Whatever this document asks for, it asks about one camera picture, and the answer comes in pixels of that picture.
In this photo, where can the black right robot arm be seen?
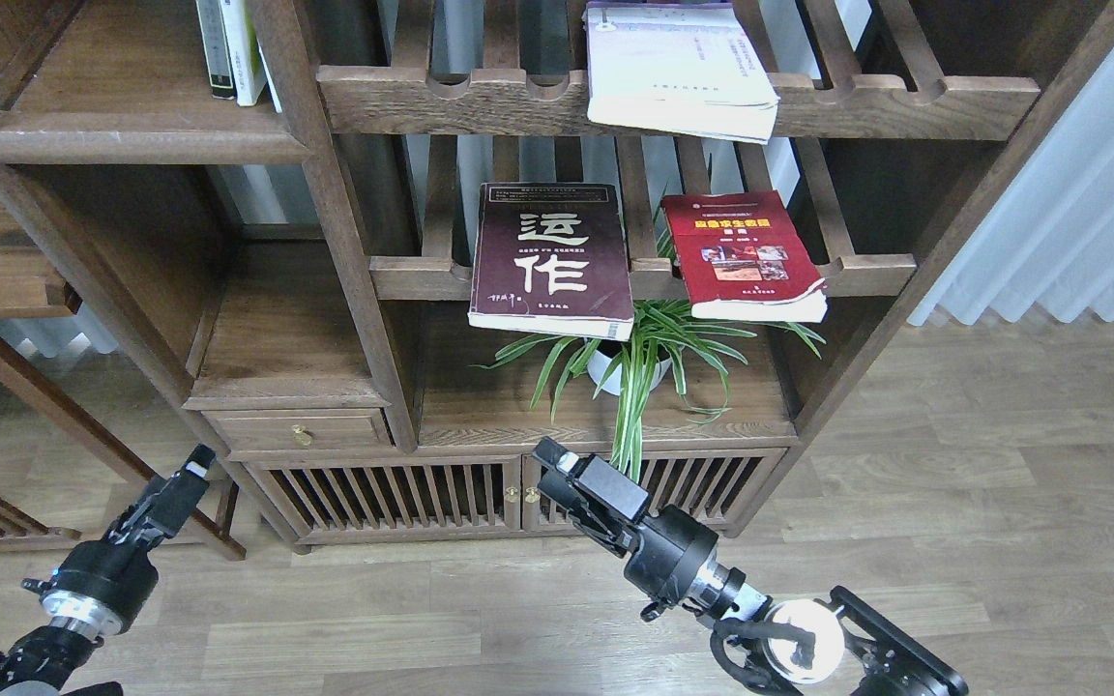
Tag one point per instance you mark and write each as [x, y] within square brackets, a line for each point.
[770, 647]

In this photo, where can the white book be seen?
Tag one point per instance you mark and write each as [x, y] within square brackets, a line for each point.
[684, 68]
[247, 66]

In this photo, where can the white plant pot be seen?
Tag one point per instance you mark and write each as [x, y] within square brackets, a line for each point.
[611, 380]

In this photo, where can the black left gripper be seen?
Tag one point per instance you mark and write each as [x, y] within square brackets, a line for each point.
[110, 578]

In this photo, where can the green spider plant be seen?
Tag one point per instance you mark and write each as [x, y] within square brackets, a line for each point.
[657, 324]

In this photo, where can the grey upright book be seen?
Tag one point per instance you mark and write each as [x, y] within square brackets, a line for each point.
[215, 50]

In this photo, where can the dark wooden bookshelf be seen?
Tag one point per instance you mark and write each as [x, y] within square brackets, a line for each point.
[266, 269]

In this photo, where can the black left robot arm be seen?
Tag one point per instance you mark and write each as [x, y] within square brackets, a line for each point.
[41, 662]

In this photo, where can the dark brown book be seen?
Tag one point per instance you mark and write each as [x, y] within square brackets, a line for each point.
[551, 259]

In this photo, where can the white upright book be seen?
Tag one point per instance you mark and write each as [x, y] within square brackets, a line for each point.
[247, 66]

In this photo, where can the white curtain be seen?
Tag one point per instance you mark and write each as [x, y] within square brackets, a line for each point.
[1049, 241]

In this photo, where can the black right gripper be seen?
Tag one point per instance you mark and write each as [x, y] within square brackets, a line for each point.
[669, 556]

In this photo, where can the red book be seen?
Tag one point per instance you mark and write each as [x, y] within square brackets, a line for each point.
[742, 259]

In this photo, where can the brass drawer knob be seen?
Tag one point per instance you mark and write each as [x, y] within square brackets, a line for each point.
[301, 436]

